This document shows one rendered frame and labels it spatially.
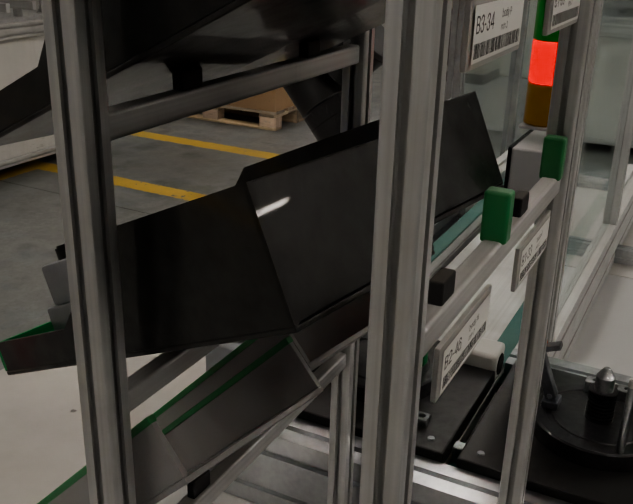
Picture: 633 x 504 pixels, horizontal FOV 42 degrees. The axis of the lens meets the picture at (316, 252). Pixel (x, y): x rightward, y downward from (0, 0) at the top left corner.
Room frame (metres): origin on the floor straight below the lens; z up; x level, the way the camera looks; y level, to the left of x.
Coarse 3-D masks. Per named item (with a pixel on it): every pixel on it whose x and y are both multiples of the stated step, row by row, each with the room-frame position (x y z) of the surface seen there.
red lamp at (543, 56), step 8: (536, 40) 0.99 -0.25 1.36; (536, 48) 0.99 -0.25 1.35; (544, 48) 0.98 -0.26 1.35; (552, 48) 0.97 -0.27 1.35; (536, 56) 0.99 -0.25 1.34; (544, 56) 0.98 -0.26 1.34; (552, 56) 0.97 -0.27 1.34; (536, 64) 0.98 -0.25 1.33; (544, 64) 0.98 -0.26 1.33; (552, 64) 0.97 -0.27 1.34; (536, 72) 0.98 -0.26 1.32; (544, 72) 0.98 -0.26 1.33; (552, 72) 0.97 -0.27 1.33; (528, 80) 1.00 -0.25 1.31; (536, 80) 0.98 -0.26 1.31; (544, 80) 0.97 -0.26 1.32; (552, 80) 0.97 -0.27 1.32
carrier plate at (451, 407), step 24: (456, 384) 0.86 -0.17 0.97; (480, 384) 0.86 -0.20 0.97; (312, 408) 0.80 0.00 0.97; (360, 408) 0.80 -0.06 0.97; (432, 408) 0.81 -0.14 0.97; (456, 408) 0.81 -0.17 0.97; (360, 432) 0.76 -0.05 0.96; (432, 432) 0.76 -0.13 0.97; (456, 432) 0.76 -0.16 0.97; (432, 456) 0.72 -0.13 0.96
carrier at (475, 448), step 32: (512, 384) 0.86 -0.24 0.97; (576, 384) 0.83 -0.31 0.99; (608, 384) 0.76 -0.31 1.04; (544, 416) 0.76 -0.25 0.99; (576, 416) 0.77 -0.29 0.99; (608, 416) 0.75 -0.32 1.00; (480, 448) 0.73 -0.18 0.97; (544, 448) 0.73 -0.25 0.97; (576, 448) 0.71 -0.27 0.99; (608, 448) 0.71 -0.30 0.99; (544, 480) 0.68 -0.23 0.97; (576, 480) 0.68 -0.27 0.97; (608, 480) 0.68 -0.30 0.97
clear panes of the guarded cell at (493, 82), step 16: (528, 16) 2.15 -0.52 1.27; (528, 32) 2.15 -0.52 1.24; (528, 48) 2.14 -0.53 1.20; (496, 64) 1.98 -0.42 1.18; (512, 64) 2.12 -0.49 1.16; (528, 64) 2.14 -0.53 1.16; (480, 80) 1.87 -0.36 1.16; (496, 80) 1.99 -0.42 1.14; (512, 80) 2.13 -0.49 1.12; (480, 96) 1.88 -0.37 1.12; (496, 96) 2.01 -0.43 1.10; (496, 112) 2.02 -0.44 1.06; (496, 128) 2.03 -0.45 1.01; (496, 144) 2.05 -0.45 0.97
